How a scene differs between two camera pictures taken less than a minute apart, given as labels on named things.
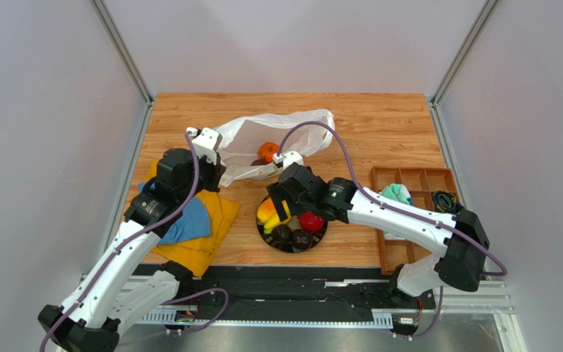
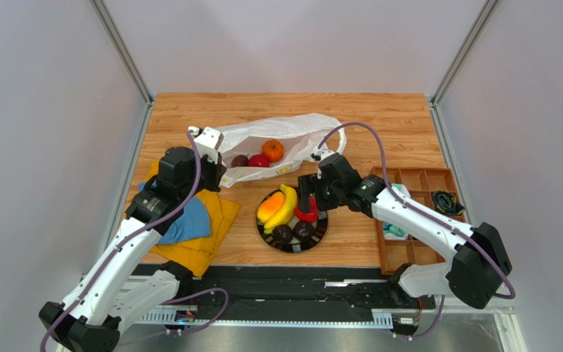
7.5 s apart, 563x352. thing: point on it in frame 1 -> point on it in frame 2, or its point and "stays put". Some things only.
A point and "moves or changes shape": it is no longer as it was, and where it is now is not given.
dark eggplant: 281,235 stays put
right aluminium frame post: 458,63 stays put
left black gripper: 215,169 stays put
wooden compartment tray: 422,182 stays put
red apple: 309,221 -> 259,160
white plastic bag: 248,144 moves or changes shape
